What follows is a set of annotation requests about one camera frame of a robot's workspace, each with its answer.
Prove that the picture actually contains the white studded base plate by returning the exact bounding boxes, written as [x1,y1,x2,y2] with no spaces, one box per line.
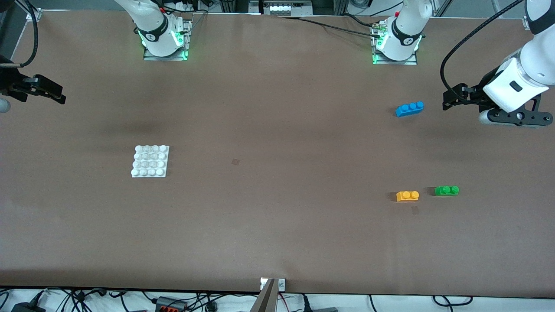
[131,145,170,178]

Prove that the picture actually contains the blue toy block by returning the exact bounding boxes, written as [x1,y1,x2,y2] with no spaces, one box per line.
[395,101,424,118]

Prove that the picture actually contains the white power strip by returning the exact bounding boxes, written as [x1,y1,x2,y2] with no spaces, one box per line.
[269,3,304,14]

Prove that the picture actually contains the black power adapter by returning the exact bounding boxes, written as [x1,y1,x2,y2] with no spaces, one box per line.
[11,302,46,312]

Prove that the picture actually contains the black orange connector box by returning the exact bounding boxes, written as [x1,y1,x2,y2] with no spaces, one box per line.
[155,296,188,312]

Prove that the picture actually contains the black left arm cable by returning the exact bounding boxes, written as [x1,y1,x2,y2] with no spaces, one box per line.
[440,0,525,104]

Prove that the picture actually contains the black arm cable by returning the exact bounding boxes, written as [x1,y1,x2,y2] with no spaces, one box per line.
[0,0,40,68]
[440,0,525,104]

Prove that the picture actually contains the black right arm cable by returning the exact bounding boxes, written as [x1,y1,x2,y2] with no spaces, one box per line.
[0,0,40,68]

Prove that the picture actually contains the long black table cable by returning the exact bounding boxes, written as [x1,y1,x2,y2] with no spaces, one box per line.
[277,16,382,37]

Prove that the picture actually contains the black cable loop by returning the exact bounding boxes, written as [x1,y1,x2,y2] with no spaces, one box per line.
[433,296,474,306]

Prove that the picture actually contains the small metal bracket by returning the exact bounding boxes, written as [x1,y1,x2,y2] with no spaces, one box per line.
[260,277,286,292]

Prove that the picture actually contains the metal camera post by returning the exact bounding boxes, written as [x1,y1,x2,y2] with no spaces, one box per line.
[251,279,278,312]

